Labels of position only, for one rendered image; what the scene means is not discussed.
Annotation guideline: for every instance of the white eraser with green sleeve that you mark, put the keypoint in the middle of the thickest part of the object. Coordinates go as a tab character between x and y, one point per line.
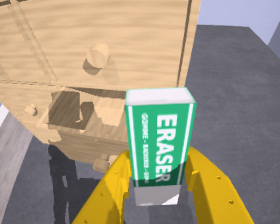
159	127

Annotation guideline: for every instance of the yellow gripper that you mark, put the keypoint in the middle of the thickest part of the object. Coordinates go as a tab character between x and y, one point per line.
215	198

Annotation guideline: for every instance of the wooden chest of drawers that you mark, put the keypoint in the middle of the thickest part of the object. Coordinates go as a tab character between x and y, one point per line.
190	28

